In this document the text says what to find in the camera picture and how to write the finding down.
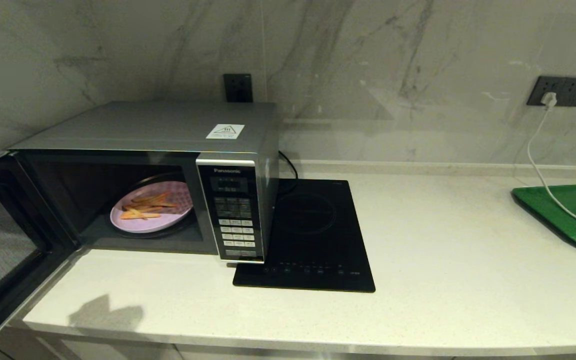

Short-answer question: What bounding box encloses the purple round plate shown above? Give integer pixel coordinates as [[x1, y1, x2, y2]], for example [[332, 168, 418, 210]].
[[109, 181, 194, 234]]

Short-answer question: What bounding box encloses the silver Panasonic microwave oven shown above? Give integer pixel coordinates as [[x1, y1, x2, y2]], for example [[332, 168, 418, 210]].
[[10, 101, 280, 263]]

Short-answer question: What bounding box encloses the black induction cooktop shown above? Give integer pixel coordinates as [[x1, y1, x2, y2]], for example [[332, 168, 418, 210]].
[[232, 178, 376, 294]]

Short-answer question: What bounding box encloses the white warning sticker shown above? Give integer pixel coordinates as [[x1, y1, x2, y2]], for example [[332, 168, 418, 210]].
[[205, 123, 245, 140]]

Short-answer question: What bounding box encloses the glossy beige base cabinet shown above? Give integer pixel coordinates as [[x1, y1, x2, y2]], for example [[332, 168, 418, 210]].
[[0, 327, 576, 360]]

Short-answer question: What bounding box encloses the black cable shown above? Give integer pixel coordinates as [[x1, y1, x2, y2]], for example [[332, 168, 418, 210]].
[[278, 150, 300, 193]]

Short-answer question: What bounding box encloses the small black wall socket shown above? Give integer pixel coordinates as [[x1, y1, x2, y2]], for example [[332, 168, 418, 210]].
[[223, 73, 254, 103]]

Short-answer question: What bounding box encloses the white power cable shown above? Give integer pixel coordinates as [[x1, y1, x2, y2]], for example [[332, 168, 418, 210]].
[[525, 107, 576, 229]]

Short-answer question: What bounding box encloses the wide black wall socket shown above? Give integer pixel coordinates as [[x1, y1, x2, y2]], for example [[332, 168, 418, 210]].
[[526, 75, 576, 108]]

